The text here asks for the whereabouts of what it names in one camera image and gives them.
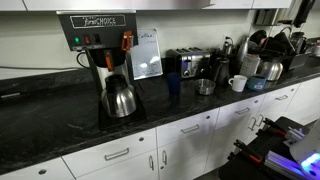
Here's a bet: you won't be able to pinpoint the small steel bowl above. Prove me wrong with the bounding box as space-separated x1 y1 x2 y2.
194 78 217 96

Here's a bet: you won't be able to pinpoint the aluminium extrusion rails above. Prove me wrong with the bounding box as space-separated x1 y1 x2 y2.
264 149 313 180

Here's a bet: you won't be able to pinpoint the white ceramic mug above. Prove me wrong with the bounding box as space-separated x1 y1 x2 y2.
228 74 249 93

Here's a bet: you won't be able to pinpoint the white cabinet drawer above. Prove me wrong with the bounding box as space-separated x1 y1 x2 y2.
62 128 158 179
155 108 221 148
0 157 76 180
215 94 267 130
260 83 301 113

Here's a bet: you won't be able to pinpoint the steel four-slot toaster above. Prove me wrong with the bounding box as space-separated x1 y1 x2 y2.
165 46 213 80

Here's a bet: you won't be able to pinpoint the black brewer power cord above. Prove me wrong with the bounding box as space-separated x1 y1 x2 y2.
75 50 92 71

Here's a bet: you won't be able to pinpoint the black clamp red tip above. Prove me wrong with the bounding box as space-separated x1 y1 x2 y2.
233 139 264 164
255 117 288 138

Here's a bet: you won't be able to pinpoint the black cart table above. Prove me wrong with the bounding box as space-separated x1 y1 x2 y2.
218 116 320 180

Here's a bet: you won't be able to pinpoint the grey wall mounted dispenser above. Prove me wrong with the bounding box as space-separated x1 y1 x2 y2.
254 8 281 27

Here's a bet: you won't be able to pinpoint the dark blue plastic cup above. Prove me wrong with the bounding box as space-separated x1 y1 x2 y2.
166 72 182 98

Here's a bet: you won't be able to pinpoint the black steel coffee brewer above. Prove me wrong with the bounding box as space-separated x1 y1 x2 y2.
55 10 148 131

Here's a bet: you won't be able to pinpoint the small framed whiteboard sign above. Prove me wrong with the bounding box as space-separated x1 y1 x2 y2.
129 28 164 81

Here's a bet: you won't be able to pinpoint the wide steel carafe black rim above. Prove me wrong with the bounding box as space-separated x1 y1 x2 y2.
258 56 284 82

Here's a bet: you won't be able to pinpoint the white paper carton box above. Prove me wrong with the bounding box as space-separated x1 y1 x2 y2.
239 53 261 79

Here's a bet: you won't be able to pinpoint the black dish rack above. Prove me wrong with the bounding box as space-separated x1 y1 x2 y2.
248 29 309 72

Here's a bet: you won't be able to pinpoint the steel thermal carafe black lid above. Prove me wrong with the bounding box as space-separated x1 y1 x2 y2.
100 73 138 119

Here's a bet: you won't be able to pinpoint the black cylindrical fixture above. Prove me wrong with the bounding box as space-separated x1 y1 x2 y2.
293 0 316 28

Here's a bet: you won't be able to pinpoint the black round pan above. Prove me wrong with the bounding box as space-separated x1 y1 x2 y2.
249 29 268 46

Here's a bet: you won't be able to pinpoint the black gooseneck kettle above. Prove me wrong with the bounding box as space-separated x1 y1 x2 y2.
210 56 232 88

